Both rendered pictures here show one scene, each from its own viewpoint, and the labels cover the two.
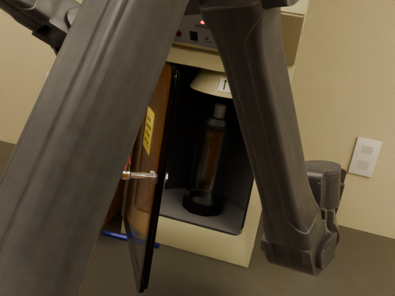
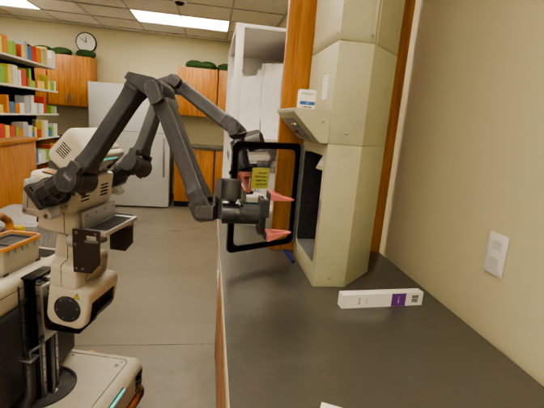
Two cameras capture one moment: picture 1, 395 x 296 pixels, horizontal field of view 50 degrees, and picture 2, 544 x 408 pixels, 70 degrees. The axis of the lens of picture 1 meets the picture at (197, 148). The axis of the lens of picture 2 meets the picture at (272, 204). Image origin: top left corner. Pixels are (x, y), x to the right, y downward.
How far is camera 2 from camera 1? 1.27 m
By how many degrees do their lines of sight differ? 67
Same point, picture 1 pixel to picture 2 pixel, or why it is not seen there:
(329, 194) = (222, 190)
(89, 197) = (95, 143)
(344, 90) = (484, 181)
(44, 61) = not seen: hidden behind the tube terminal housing
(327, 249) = (201, 209)
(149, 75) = (112, 122)
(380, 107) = (510, 199)
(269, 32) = (162, 112)
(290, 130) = (177, 148)
